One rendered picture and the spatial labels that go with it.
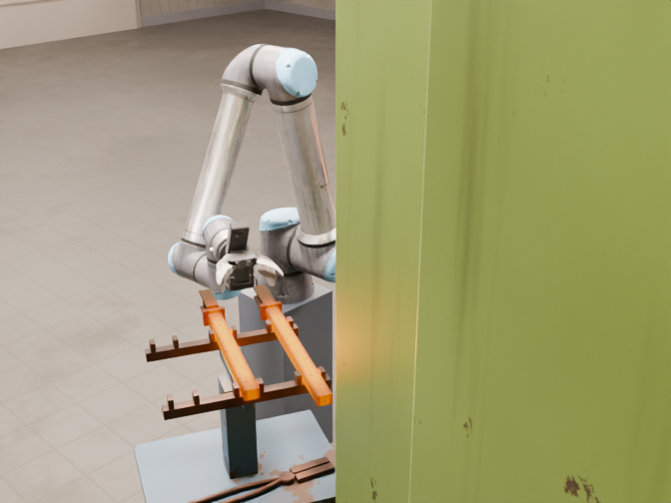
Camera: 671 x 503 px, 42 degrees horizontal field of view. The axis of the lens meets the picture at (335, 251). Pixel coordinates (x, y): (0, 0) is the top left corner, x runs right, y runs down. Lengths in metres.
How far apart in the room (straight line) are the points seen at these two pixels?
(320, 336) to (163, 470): 1.12
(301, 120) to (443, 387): 1.57
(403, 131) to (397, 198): 0.09
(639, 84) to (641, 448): 0.25
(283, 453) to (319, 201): 0.86
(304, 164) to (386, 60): 1.34
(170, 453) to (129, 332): 2.03
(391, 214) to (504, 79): 0.48
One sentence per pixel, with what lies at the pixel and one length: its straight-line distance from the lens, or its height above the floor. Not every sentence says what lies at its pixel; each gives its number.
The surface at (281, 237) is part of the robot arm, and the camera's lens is 2.69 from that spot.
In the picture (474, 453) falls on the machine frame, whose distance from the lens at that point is 0.87.
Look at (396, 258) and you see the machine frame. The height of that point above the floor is 1.40.
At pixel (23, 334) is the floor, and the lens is 4.04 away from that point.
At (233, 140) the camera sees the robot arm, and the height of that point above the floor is 1.19.
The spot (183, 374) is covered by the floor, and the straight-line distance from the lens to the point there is 3.59.
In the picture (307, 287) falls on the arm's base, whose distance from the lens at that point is 2.79.
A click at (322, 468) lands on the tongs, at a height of 0.75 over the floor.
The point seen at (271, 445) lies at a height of 0.74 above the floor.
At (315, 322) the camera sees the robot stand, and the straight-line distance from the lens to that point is 2.85.
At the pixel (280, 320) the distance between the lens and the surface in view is 1.83.
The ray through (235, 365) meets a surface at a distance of 1.69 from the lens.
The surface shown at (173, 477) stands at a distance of 1.87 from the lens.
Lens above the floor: 1.89
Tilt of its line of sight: 24 degrees down
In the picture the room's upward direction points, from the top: straight up
